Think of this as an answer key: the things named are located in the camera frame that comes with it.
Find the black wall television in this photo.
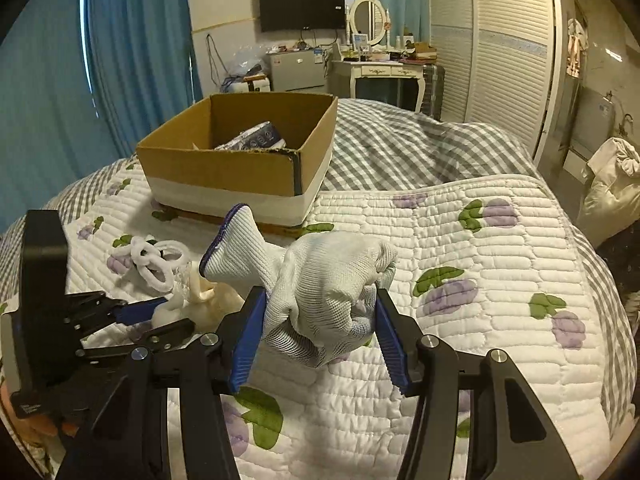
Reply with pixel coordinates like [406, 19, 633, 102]
[258, 0, 346, 32]

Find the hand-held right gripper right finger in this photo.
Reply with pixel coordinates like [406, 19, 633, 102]
[372, 287, 572, 480]

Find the cream soft cloth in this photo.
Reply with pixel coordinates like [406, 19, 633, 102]
[150, 275, 247, 335]

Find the white hair tie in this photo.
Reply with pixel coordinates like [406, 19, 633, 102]
[134, 262, 174, 294]
[157, 240, 189, 269]
[130, 238, 161, 268]

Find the blue curtain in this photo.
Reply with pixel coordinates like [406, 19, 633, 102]
[0, 0, 205, 241]

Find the cardboard box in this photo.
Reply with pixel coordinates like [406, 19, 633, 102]
[136, 92, 339, 237]

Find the white oval mirror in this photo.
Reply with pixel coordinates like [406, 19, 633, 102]
[348, 0, 391, 44]

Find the white dressing table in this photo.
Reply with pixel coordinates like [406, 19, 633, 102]
[330, 42, 427, 112]

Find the white slatted wardrobe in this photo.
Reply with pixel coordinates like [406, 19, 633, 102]
[425, 0, 559, 162]

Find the white floral quilt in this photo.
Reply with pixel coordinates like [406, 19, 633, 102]
[0, 160, 636, 480]

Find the clear plastic bag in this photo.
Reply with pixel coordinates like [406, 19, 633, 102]
[225, 42, 272, 84]

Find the white knit glove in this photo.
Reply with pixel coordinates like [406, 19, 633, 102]
[199, 203, 401, 370]

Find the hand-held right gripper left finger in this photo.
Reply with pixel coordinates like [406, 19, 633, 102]
[57, 286, 268, 480]

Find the cream bedding pile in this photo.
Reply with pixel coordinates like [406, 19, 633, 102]
[577, 137, 640, 235]

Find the patterned packet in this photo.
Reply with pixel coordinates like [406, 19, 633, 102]
[215, 121, 286, 152]

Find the grey checked blanket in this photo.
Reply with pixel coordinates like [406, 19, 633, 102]
[0, 97, 636, 426]

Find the hanging wall ornament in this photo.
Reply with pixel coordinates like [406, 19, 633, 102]
[565, 17, 589, 79]

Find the small grey fridge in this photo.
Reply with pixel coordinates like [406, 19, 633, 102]
[270, 51, 329, 94]

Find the dark suitcase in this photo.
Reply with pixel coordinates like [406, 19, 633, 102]
[420, 62, 446, 121]

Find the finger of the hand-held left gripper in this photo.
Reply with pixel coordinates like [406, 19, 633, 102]
[79, 317, 197, 362]
[64, 292, 169, 334]

